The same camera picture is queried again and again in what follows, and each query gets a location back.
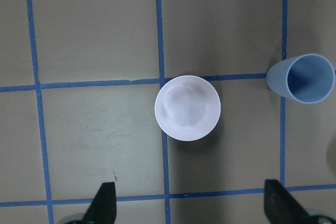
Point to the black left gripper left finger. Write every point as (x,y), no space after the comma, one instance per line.
(103,208)

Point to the pink bowl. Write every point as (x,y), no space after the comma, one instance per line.
(187,108)

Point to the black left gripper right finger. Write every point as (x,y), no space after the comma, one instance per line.
(280,207)

